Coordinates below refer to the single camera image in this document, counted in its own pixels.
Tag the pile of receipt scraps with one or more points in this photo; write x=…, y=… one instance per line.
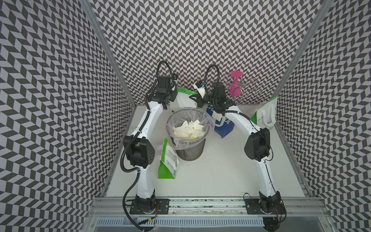
x=191, y=130

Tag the green white bag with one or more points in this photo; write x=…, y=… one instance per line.
x=183, y=100
x=265, y=115
x=164, y=173

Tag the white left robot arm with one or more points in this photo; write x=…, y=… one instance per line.
x=139, y=153

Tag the green white bag front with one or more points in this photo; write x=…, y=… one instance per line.
x=164, y=173

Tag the aluminium corner post left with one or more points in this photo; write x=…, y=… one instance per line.
x=86, y=7

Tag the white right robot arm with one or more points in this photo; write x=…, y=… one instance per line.
x=257, y=147

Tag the aluminium corner post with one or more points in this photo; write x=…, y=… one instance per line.
x=86, y=7
x=323, y=10

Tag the clear plastic bin liner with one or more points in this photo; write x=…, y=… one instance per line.
x=188, y=124

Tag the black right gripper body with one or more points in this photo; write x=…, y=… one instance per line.
x=201, y=101

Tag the white receipt on front bag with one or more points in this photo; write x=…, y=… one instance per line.
x=168, y=158

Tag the pink hourglass ornament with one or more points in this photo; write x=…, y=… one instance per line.
x=235, y=89

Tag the aluminium corner post right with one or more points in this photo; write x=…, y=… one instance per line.
x=323, y=10

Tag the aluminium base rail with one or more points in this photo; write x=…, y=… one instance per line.
x=226, y=214

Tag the mesh waste bin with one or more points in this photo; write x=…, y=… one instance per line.
x=188, y=139

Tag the green white bag back left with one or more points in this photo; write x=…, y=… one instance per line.
x=183, y=100

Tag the green white bag right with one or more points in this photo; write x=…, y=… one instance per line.
x=265, y=115

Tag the blue paper bag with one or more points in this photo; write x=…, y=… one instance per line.
x=222, y=128

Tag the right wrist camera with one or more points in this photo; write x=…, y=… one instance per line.
x=200, y=88

